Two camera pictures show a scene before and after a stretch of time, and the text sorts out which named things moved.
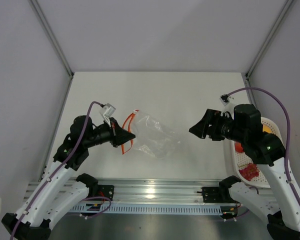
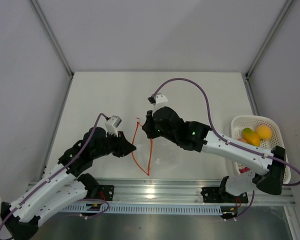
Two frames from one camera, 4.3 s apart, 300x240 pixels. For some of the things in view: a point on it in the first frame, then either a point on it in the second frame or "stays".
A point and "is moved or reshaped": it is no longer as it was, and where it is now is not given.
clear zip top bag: x=152 y=137 is moved or reshaped
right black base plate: x=212 y=195 stays
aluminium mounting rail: x=145 y=190 stays
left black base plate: x=106 y=191 stays
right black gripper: x=200 y=129 -> x=148 y=127
